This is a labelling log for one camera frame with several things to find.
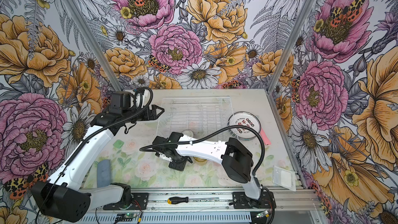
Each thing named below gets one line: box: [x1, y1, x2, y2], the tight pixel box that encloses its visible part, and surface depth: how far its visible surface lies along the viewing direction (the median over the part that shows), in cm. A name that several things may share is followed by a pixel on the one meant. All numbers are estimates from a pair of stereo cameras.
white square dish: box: [272, 165, 297, 192], surface depth 83 cm
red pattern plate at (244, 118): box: [227, 111, 262, 140], surface depth 102 cm
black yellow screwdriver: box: [167, 196, 220, 205], surface depth 75 cm
